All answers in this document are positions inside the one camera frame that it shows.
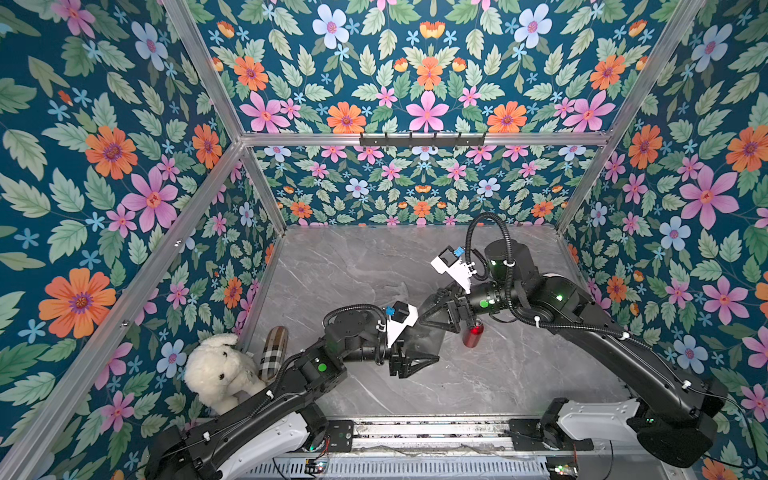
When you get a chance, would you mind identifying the smoky spray bottle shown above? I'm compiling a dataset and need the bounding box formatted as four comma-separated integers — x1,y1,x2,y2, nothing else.
404,323,446,358

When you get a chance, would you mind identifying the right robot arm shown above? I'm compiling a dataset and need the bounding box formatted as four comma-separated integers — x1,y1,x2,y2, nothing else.
418,213,727,468

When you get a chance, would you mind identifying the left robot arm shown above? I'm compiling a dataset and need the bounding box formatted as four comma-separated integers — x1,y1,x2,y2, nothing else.
144,302,444,479

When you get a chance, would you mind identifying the red can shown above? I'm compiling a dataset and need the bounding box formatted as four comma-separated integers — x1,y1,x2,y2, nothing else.
462,320,484,349

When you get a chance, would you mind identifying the plaid cylinder pouch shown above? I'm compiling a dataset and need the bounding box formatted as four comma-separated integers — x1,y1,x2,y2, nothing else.
258,326,289,384

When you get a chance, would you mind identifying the white plush dog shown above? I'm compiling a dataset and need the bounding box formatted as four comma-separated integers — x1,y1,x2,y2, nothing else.
184,333,266,415

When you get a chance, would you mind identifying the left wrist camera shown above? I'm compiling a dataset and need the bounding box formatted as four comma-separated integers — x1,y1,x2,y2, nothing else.
385,301,419,348

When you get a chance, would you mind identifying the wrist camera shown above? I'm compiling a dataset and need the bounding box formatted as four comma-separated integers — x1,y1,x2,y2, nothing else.
430,246,477,294
385,301,419,348

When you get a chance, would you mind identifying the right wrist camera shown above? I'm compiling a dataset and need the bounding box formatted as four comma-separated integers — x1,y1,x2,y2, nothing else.
430,246,477,294

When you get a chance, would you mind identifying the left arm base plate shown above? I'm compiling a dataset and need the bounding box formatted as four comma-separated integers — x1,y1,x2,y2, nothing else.
302,419,355,453

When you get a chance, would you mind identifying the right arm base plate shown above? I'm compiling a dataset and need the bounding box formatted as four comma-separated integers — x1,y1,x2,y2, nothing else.
504,397,594,451

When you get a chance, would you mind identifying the black hook rail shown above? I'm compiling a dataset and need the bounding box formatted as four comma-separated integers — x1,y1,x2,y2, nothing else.
358,132,486,149

